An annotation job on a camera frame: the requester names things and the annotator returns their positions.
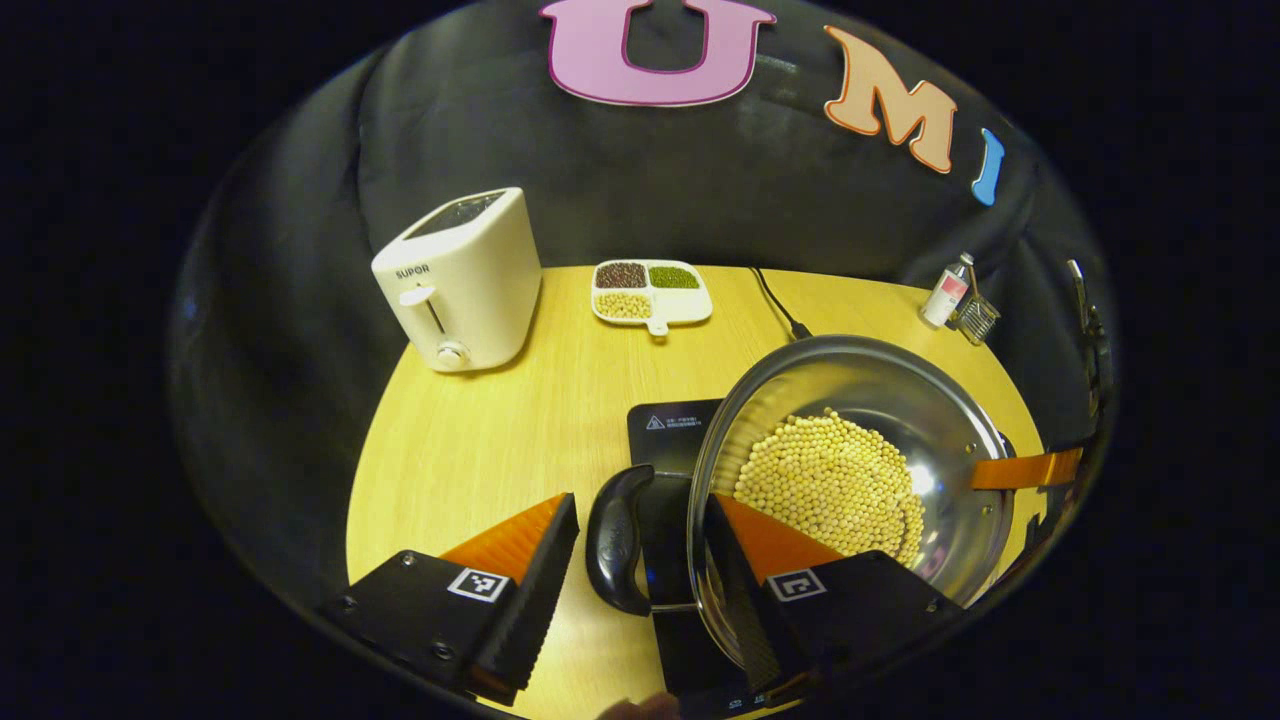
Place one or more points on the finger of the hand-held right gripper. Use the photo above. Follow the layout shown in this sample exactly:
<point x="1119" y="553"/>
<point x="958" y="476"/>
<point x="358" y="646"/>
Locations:
<point x="1030" y="470"/>

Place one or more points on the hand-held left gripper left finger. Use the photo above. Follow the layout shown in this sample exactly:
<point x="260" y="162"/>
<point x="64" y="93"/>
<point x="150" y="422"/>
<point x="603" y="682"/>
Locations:
<point x="535" y="600"/>

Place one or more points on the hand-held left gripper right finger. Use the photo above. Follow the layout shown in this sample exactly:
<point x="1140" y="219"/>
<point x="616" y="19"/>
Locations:
<point x="850" y="610"/>

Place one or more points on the pile of soybeans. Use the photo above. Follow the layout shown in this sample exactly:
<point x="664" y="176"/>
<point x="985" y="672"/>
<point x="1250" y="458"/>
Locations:
<point x="830" y="480"/>

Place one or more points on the black induction cooktop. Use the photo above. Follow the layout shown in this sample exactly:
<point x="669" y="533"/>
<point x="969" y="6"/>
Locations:
<point x="670" y="440"/>

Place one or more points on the dark metal stand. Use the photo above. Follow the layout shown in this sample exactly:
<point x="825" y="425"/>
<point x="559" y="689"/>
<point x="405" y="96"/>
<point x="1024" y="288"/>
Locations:
<point x="1090" y="330"/>

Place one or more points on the glass jar with sticks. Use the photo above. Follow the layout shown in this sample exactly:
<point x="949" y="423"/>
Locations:
<point x="978" y="320"/>

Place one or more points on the small clear bottle pink label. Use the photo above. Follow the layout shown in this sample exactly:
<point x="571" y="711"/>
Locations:
<point x="943" y="295"/>

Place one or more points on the white toaster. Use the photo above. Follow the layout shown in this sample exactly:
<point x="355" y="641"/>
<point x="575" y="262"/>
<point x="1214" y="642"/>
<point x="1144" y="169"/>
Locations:
<point x="470" y="290"/>

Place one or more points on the white divided dish of beans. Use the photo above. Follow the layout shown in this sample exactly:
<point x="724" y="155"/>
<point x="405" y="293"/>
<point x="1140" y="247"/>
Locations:
<point x="650" y="290"/>

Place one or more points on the black backdrop cloth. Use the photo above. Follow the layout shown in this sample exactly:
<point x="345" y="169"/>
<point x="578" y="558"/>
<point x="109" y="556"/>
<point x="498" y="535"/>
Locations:
<point x="480" y="120"/>

